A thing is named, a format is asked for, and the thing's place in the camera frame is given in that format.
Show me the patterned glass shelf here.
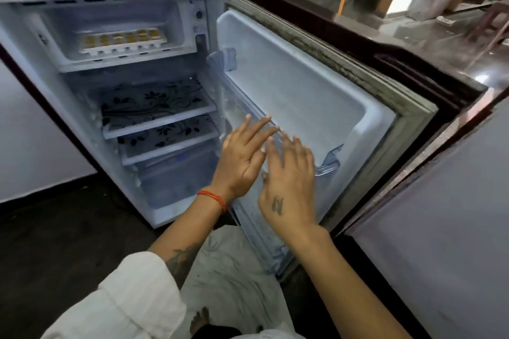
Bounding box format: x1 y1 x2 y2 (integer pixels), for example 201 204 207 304
89 78 217 140
117 114 222 167

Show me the grey storage box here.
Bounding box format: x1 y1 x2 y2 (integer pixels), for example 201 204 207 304
407 0 455 22

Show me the clear plastic door bin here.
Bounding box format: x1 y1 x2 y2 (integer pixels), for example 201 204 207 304
206 48 345 179

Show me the person's left forearm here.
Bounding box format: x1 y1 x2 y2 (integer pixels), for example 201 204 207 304
147 198 225 290

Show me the person's bare foot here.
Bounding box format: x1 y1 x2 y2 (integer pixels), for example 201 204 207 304
189 307 212 336

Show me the clear vegetable drawer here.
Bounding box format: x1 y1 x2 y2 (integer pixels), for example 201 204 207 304
135 148 222 210

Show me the person's right forearm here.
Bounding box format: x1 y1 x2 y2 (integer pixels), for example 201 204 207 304
292 227 414 339

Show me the maroon plastic stool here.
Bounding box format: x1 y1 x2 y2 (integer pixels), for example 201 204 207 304
467 1 509 53

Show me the person's left hand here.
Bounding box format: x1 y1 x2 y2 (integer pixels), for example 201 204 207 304
208 114 281 203

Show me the person's right hand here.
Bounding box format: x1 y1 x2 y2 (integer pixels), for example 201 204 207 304
257 134 331 250

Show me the pink striped shirt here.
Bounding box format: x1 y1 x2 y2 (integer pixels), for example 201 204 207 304
39 251 307 339

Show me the orange thread bracelet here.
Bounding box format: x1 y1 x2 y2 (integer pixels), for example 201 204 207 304
197 190 227 215

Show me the white ice cube tray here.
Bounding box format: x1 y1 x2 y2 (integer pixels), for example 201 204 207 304
77 29 169 57

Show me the maroon refrigerator door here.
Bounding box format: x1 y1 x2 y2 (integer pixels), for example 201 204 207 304
206 0 490 282

